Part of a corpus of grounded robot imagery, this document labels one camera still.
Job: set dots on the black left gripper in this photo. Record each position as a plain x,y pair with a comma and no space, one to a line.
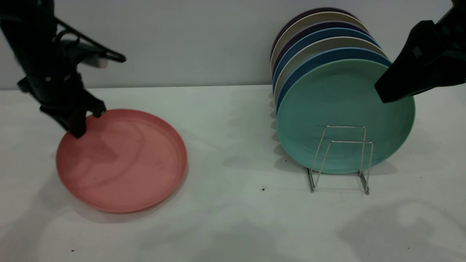
47,65

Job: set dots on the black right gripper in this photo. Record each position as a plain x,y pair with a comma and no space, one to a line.
455,43

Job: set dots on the pink round plate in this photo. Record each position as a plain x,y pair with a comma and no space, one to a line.
123,163

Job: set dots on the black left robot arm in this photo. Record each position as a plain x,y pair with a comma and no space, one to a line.
29,9

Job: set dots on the blue round plate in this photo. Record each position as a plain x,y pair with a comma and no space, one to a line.
331,32
342,53

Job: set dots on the teal green round plate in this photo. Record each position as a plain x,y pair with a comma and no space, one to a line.
338,102

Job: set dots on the grey beige round plate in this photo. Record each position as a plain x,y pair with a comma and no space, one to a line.
324,16
335,42

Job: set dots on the dark purple round plate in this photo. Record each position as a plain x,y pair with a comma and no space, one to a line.
316,10
327,24

